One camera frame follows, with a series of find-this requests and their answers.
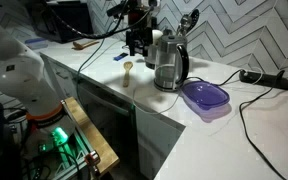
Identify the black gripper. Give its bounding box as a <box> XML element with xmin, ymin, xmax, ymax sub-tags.
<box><xmin>126</xmin><ymin>27</ymin><xmax>153</xmax><ymax>56</ymax></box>

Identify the steel electric kettle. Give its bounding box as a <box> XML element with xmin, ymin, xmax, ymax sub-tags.
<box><xmin>154</xmin><ymin>35</ymin><xmax>189</xmax><ymax>92</ymax></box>

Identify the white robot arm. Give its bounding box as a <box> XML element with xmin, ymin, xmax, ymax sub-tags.
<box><xmin>0</xmin><ymin>25</ymin><xmax>75</xmax><ymax>143</ymax></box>

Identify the purple plastic container lid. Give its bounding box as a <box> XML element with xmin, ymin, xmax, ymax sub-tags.
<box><xmin>181</xmin><ymin>81</ymin><xmax>230</xmax><ymax>110</ymax></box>

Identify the blue small object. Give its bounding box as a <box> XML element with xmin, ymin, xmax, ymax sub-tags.
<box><xmin>113</xmin><ymin>53</ymin><xmax>128</xmax><ymax>61</ymax></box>

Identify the wooden spoon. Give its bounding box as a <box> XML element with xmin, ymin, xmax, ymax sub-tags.
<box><xmin>123</xmin><ymin>61</ymin><xmax>133</xmax><ymax>87</ymax></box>

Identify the metal ladle utensil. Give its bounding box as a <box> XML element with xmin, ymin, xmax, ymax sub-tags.
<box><xmin>176</xmin><ymin>9</ymin><xmax>200</xmax><ymax>36</ymax></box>

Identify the wooden spatula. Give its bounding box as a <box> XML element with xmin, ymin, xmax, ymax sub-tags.
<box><xmin>73</xmin><ymin>41</ymin><xmax>99</xmax><ymax>50</ymax></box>

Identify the black appliance box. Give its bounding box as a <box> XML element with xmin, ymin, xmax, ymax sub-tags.
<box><xmin>27</xmin><ymin>0</ymin><xmax>94</xmax><ymax>44</ymax></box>

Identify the blue lidded plastic container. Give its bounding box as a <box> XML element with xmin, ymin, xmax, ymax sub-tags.
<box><xmin>25</xmin><ymin>38</ymin><xmax>48</xmax><ymax>50</ymax></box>

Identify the wooden board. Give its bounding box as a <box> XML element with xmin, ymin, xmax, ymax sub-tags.
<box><xmin>65</xmin><ymin>97</ymin><xmax>120</xmax><ymax>178</ymax></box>

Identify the black power strip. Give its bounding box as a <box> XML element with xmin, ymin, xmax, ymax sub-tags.
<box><xmin>239</xmin><ymin>70</ymin><xmax>288</xmax><ymax>90</ymax></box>

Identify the black power cable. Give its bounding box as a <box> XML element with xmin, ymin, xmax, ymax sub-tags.
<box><xmin>182</xmin><ymin>69</ymin><xmax>288</xmax><ymax>180</ymax></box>

